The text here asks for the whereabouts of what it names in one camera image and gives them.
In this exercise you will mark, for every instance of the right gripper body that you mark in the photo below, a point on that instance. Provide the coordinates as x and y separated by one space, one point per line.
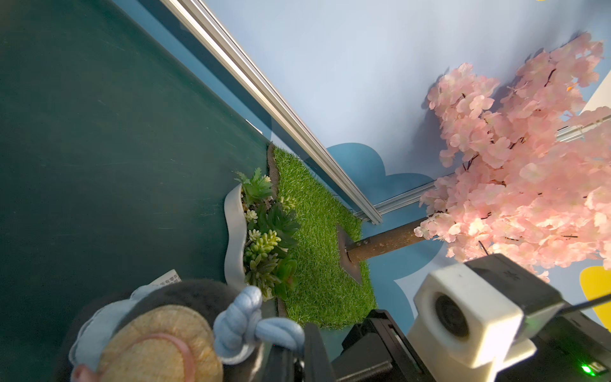
377 350

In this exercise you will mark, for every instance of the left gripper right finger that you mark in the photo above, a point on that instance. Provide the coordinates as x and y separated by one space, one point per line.
317 367

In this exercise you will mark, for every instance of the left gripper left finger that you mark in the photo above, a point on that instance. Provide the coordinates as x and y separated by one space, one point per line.
280 365

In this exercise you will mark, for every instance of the green artificial grass mat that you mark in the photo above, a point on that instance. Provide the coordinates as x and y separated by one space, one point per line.
324 293

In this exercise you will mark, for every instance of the small potted succulent plant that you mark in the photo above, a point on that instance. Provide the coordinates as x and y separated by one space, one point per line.
262 232

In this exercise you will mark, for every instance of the pink cherry blossom tree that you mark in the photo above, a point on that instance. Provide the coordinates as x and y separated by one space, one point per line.
531 172

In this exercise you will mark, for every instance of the aluminium back frame bar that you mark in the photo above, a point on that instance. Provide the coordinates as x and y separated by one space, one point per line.
208 30

